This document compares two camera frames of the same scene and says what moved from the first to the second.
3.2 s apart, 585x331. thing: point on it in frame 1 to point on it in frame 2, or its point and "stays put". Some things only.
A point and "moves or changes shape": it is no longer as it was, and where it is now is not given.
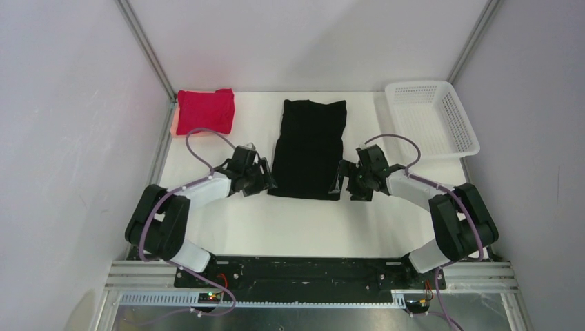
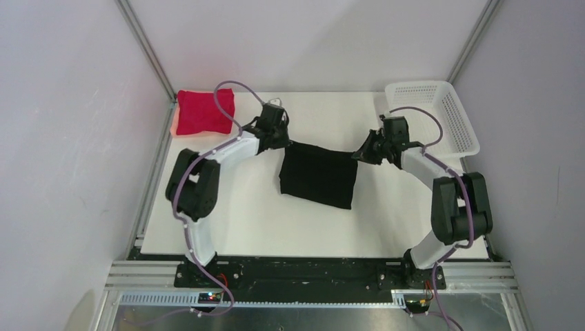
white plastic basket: x=430 y=112 stays put
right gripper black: x=348 y=168 to x=365 y=154
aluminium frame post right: x=483 y=21 stays put
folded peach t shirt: x=174 y=129 stays put
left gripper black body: x=255 y=181 to x=280 y=138
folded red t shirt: x=205 y=110 stays put
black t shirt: x=308 y=149 moves or changes shape
